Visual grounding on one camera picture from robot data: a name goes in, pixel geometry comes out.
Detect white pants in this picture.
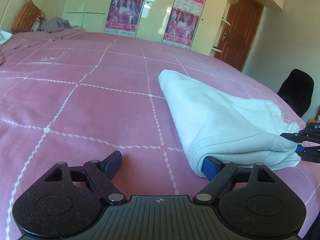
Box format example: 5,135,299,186
158,69,301,177

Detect pink checked bed sheet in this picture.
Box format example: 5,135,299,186
1,30,305,239

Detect brown wooden door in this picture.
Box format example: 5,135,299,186
214,0,264,71

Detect pink calendar poster lower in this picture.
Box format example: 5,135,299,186
163,0,205,49

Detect pink calendar poster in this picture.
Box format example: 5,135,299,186
163,0,205,49
104,0,145,37

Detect grey crumpled garment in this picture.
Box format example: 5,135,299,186
37,17,73,33

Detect floral patterned pillow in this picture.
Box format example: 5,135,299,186
0,30,12,45

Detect cream glossy wardrobe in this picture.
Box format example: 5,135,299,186
0,0,288,57

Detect orange woven bag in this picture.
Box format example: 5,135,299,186
10,0,45,34

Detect pink calendar poster upper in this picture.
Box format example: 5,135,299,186
104,0,145,37

